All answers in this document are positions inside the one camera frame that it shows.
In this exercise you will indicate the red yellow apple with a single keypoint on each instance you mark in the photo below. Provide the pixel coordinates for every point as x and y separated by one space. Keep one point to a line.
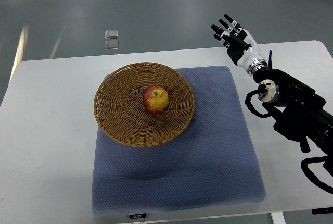
155 99

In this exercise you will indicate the white table leg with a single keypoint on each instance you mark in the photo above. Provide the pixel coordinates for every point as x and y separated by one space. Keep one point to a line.
278 218

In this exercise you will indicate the clear floor tile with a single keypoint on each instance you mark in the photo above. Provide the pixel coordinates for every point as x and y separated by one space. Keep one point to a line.
111 34
111 44

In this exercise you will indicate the blue grey cloth mat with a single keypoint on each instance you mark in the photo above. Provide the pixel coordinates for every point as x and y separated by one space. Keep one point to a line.
212 162

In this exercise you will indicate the brown wicker basket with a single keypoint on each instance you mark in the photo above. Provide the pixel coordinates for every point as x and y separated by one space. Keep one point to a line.
119 107

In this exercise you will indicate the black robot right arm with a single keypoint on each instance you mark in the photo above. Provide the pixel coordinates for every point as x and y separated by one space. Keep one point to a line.
298 113

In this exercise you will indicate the upper clear floor tile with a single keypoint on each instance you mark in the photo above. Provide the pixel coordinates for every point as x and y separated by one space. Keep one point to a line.
111 34

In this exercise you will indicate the black table label tag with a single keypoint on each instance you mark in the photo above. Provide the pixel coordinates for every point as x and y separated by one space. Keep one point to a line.
138 216

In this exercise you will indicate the lower clear floor tile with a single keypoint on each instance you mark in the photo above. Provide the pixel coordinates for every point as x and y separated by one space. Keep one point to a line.
111 44

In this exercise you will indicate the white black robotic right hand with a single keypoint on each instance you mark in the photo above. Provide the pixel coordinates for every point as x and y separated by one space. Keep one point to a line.
239 43

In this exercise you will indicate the black table control panel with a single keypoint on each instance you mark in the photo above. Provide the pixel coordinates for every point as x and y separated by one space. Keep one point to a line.
319 211

